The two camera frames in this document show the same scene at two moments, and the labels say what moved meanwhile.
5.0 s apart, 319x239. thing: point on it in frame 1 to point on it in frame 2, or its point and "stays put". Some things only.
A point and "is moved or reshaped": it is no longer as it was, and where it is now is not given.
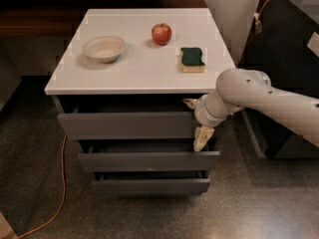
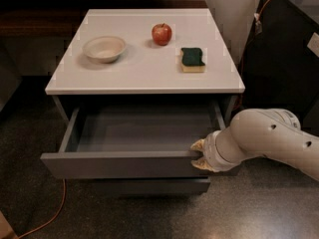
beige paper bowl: [103, 49] stays put
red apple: [161, 34] stays put
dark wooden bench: [62, 18] stays put
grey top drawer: [130, 124] is moved or reshaped
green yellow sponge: [191, 60] stays put
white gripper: [201, 114] to [209, 152]
